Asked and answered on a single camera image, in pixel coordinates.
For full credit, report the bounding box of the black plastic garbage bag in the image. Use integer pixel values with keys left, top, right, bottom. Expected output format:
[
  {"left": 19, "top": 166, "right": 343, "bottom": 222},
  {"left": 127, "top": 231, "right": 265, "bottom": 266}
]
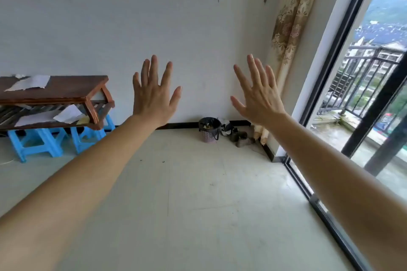
[{"left": 198, "top": 117, "right": 223, "bottom": 141}]

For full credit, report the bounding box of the black window frame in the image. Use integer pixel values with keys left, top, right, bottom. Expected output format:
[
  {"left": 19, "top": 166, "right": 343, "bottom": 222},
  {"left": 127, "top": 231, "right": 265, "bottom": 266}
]
[{"left": 284, "top": 0, "right": 407, "bottom": 271}]

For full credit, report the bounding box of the person's left hand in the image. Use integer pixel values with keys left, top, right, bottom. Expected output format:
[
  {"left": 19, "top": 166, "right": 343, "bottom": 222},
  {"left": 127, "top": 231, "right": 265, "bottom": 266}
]
[{"left": 132, "top": 55, "right": 182, "bottom": 129}]

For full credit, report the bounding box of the person's right hand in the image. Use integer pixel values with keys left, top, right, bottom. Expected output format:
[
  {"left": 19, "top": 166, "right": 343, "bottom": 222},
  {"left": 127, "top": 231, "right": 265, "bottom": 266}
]
[{"left": 230, "top": 54, "right": 287, "bottom": 127}]

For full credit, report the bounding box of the white paper sheet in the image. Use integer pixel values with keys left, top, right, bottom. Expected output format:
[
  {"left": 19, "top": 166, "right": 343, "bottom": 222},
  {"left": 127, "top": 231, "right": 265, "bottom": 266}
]
[
  {"left": 14, "top": 111, "right": 64, "bottom": 127},
  {"left": 53, "top": 104, "right": 86, "bottom": 124},
  {"left": 4, "top": 74, "right": 51, "bottom": 92}
]

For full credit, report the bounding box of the dark wooden slatted bench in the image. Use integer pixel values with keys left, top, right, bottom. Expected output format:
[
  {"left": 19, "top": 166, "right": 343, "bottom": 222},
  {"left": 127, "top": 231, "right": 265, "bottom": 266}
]
[{"left": 0, "top": 75, "right": 116, "bottom": 131}]

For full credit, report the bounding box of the person's left forearm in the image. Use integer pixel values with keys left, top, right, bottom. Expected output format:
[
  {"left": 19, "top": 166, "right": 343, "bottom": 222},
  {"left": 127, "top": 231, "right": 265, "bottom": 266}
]
[{"left": 0, "top": 114, "right": 159, "bottom": 271}]

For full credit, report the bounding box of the beige floral curtain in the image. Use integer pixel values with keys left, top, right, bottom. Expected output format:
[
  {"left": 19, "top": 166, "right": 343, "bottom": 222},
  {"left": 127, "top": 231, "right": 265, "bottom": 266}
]
[{"left": 254, "top": 0, "right": 328, "bottom": 146}]

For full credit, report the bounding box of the person's right forearm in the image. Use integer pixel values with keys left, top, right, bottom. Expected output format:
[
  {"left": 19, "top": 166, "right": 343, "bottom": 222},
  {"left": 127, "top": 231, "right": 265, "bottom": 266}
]
[{"left": 265, "top": 112, "right": 407, "bottom": 271}]

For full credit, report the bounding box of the pink perforated plastic basket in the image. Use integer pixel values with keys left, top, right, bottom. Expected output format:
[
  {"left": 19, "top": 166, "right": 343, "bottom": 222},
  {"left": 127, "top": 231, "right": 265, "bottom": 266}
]
[{"left": 201, "top": 129, "right": 220, "bottom": 144}]

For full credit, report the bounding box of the black balcony railing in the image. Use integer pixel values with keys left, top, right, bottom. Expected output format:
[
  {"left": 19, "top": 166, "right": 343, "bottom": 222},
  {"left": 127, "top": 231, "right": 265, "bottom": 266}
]
[{"left": 318, "top": 44, "right": 405, "bottom": 119}]

